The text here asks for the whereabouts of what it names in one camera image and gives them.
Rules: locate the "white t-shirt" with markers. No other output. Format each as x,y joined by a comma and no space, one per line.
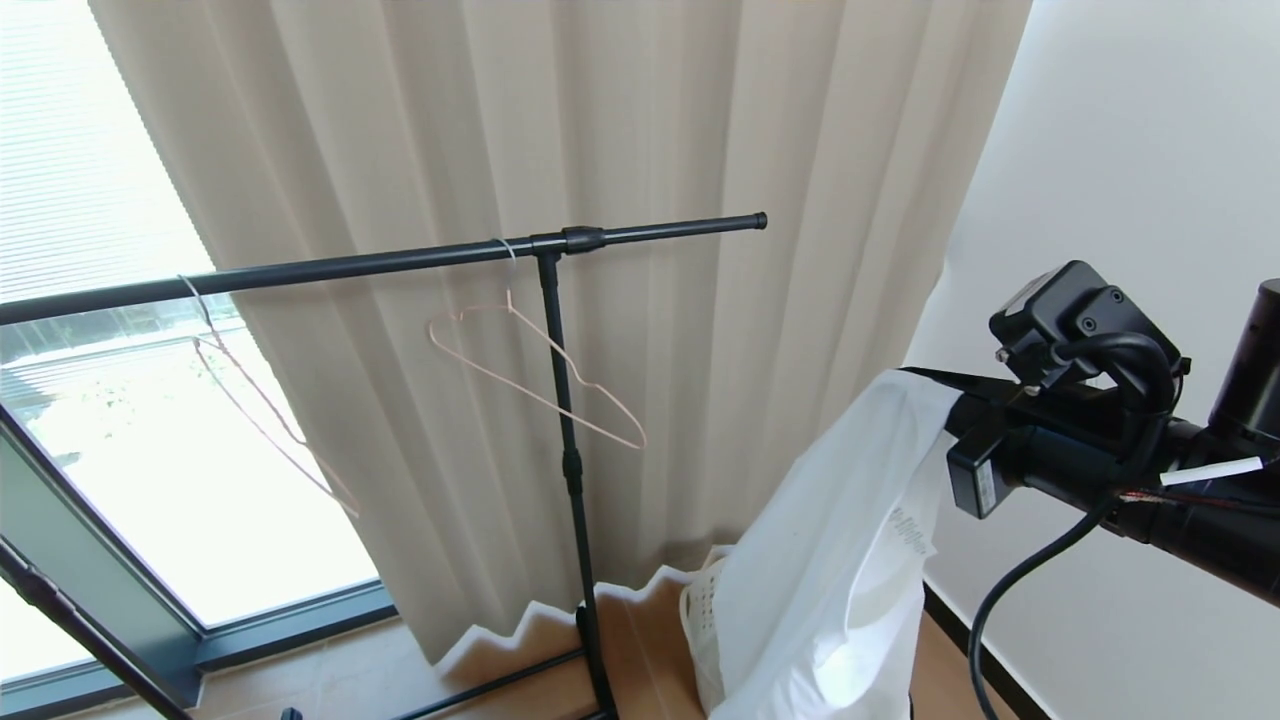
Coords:
830,560

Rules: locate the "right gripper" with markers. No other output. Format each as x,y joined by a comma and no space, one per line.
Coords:
1060,450

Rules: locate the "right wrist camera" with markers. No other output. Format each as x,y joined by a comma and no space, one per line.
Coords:
1070,310

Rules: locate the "pink clothes hanger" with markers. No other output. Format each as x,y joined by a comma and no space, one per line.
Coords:
205,312
545,345

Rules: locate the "black clothes rack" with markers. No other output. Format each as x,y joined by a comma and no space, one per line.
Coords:
400,260

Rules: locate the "window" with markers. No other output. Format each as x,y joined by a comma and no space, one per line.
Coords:
100,120

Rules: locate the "white laundry basket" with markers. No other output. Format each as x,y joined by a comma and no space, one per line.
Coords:
702,610

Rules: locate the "beige curtain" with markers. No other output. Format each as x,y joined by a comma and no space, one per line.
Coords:
600,120

